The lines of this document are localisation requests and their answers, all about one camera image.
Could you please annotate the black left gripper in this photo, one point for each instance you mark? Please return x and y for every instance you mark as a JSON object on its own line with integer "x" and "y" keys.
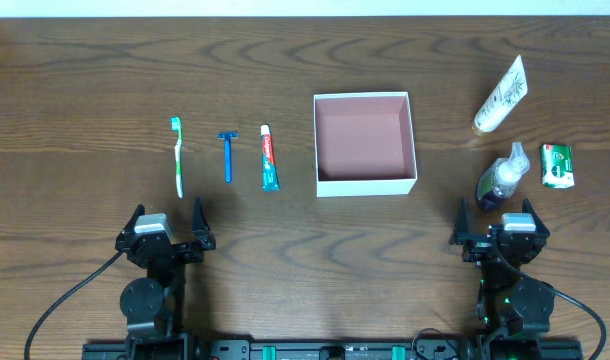
{"x": 180, "y": 248}

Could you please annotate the green white toothbrush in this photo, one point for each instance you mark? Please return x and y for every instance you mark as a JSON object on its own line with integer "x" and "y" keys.
{"x": 176, "y": 126}

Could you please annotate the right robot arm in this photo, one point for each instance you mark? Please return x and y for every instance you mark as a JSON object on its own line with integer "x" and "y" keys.
{"x": 514, "y": 308}

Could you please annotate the white square box pink inside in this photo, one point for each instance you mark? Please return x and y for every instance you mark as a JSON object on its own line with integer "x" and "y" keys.
{"x": 364, "y": 144}

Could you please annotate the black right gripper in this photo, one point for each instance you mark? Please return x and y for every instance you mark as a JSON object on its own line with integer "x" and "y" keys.
{"x": 478, "y": 239}

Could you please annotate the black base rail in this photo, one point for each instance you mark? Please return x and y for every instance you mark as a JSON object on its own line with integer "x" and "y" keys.
{"x": 422, "y": 348}

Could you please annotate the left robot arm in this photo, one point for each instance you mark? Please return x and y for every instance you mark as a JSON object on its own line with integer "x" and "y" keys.
{"x": 153, "y": 304}

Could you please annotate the green soap bar pack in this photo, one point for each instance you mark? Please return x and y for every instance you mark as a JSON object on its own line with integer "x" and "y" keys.
{"x": 557, "y": 166}

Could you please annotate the red teal toothpaste tube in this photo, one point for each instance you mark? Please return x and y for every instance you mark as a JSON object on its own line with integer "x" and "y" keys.
{"x": 270, "y": 175}

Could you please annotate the blue disposable razor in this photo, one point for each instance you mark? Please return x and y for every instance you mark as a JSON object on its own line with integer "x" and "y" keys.
{"x": 227, "y": 138}

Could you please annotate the clear foam pump bottle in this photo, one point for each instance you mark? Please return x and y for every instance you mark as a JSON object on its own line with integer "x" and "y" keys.
{"x": 501, "y": 179}

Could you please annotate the white leaf-print lotion tube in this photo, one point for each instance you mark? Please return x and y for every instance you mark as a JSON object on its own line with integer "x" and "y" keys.
{"x": 510, "y": 90}

